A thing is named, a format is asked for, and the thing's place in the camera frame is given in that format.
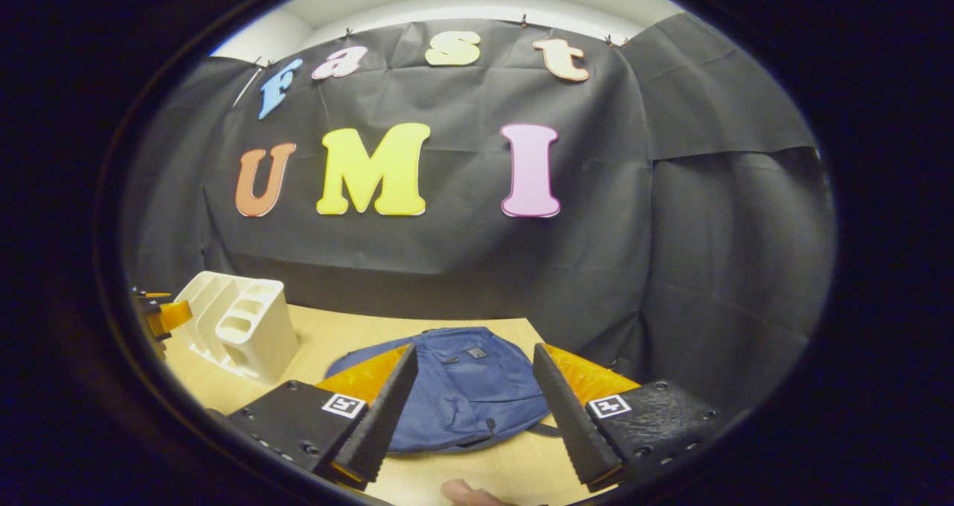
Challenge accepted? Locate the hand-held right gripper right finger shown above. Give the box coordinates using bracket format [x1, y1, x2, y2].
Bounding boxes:
[533, 344, 727, 493]

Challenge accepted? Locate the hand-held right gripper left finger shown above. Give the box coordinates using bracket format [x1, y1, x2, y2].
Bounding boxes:
[224, 344, 420, 490]

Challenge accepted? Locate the cream plastic bookshelf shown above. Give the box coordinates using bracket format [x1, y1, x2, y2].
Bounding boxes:
[173, 271, 300, 385]

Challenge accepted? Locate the blue schoolbag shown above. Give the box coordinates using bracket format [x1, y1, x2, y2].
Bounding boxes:
[326, 327, 560, 455]

